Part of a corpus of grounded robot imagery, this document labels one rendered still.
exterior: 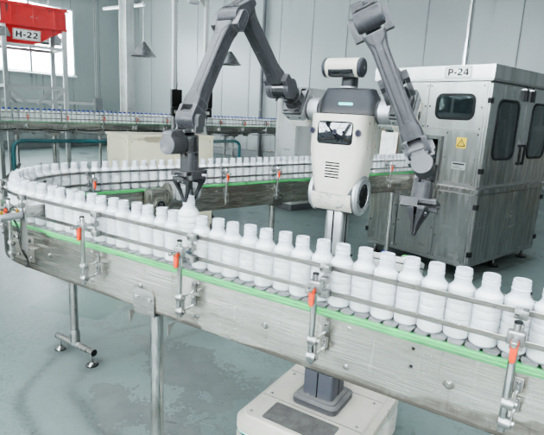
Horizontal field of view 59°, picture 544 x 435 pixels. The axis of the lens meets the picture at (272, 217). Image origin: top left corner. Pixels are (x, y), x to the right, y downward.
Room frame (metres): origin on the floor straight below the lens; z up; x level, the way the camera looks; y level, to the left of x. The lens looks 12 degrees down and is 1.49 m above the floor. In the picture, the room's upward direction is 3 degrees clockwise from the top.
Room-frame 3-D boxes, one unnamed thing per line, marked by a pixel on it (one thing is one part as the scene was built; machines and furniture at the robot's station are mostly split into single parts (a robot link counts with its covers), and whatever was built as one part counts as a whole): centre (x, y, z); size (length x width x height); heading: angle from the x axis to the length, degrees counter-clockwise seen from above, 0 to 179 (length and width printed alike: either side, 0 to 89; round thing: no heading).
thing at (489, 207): (5.35, -2.05, 1.00); 1.60 x 1.30 x 2.00; 130
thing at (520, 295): (0.99, -0.55, 1.08); 0.06 x 0.06 x 0.17
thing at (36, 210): (1.82, 0.96, 0.96); 0.23 x 0.10 x 0.27; 148
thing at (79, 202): (1.76, 0.72, 1.08); 0.06 x 0.06 x 0.17
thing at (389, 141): (5.16, -1.19, 1.22); 0.23 x 0.04 x 0.32; 40
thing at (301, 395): (1.91, -0.26, 0.24); 0.68 x 0.53 x 0.41; 148
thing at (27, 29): (7.42, 3.70, 1.40); 0.92 x 0.72 x 2.80; 130
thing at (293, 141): (7.79, -0.44, 0.96); 0.82 x 0.50 x 1.91; 130
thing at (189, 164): (1.48, 0.26, 1.32); 0.10 x 0.07 x 0.07; 148
